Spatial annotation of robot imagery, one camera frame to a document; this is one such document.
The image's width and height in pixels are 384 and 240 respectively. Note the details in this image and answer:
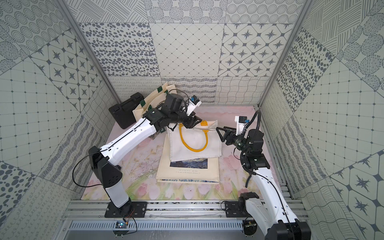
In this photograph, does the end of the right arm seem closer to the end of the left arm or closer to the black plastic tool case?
the end of the left arm

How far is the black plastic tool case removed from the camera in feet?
3.11

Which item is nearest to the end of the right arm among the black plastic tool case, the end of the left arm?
the end of the left arm
